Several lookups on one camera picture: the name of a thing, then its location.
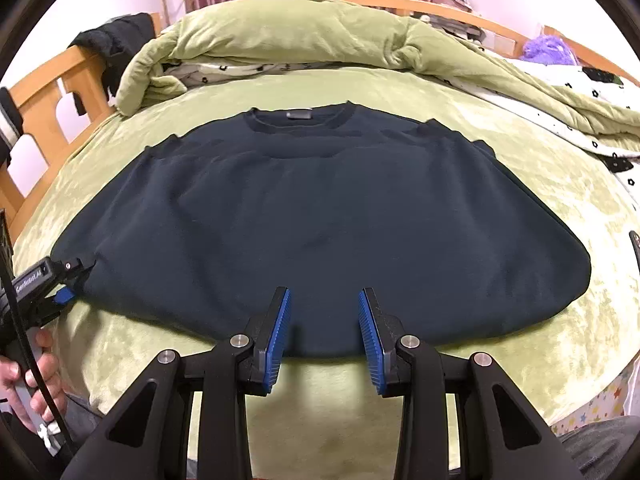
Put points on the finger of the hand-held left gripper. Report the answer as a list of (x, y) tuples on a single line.
[(62, 296), (75, 266)]

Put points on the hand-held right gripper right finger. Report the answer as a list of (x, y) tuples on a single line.
[(372, 340)]

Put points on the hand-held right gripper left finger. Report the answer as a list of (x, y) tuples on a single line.
[(277, 340)]

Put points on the navy sweatshirt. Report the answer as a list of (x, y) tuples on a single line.
[(320, 210)]

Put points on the person's left hand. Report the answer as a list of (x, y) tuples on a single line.
[(47, 380)]

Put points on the black white striped object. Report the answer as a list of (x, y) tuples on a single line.
[(9, 120)]

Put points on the black jacket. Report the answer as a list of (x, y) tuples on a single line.
[(120, 35)]

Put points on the green plush bed blanket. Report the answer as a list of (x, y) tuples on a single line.
[(550, 185)]

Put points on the star printed sheet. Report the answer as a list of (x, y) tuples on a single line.
[(605, 400)]

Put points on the black curved object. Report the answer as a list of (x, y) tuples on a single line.
[(635, 252)]

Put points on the wooden rack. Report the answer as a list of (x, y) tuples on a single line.
[(165, 2)]

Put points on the green quilt with floral lining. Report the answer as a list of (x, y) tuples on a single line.
[(300, 25)]

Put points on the purple plush toy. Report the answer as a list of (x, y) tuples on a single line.
[(547, 50)]

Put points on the grey clutter pile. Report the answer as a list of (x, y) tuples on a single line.
[(452, 2)]

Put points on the wooden bed frame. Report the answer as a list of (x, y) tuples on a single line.
[(75, 75)]

